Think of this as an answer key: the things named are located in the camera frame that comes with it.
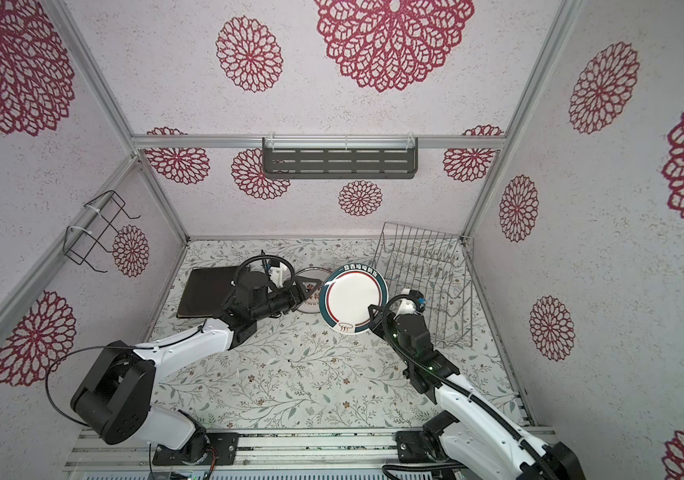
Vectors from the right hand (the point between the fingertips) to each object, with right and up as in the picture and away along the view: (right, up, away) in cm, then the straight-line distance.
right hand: (368, 303), depth 78 cm
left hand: (-13, +3, +4) cm, 14 cm away
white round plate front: (-6, +2, +5) cm, 8 cm away
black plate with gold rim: (-54, +1, +25) cm, 59 cm away
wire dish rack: (+29, +10, +31) cm, 44 cm away
